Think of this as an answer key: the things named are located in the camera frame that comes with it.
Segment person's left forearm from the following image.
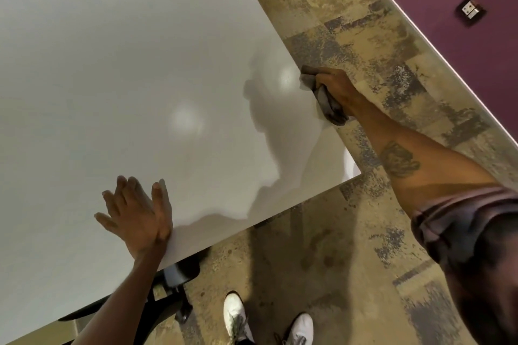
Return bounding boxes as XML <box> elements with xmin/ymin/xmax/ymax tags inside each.
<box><xmin>72</xmin><ymin>240</ymin><xmax>169</xmax><ymax>345</ymax></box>

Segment person's left hand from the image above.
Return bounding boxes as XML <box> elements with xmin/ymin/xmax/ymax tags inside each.
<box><xmin>94</xmin><ymin>175</ymin><xmax>174</xmax><ymax>261</ymax></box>

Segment grey purple shirt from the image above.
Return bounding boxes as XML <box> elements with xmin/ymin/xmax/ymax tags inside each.
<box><xmin>410</xmin><ymin>186</ymin><xmax>518</xmax><ymax>345</ymax></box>

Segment white baseboard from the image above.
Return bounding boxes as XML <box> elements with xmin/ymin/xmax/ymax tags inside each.
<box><xmin>347</xmin><ymin>0</ymin><xmax>518</xmax><ymax>144</ymax></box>

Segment grey cleaning cloth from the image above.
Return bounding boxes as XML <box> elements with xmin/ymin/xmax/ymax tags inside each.
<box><xmin>299</xmin><ymin>64</ymin><xmax>350</xmax><ymax>127</ymax></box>

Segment white shoe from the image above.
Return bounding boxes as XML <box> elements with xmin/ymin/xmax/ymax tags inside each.
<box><xmin>223</xmin><ymin>291</ymin><xmax>256</xmax><ymax>345</ymax></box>
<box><xmin>282</xmin><ymin>313</ymin><xmax>315</xmax><ymax>345</ymax></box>

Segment black wall socket plate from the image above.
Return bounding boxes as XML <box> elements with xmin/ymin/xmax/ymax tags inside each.
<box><xmin>455</xmin><ymin>0</ymin><xmax>487</xmax><ymax>28</ymax></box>

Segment person's right hand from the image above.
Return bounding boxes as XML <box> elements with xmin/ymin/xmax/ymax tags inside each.
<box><xmin>313</xmin><ymin>67</ymin><xmax>363</xmax><ymax>116</ymax></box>

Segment person's right forearm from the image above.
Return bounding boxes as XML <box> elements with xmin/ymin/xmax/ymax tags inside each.
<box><xmin>347</xmin><ymin>99</ymin><xmax>500</xmax><ymax>221</ymax></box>

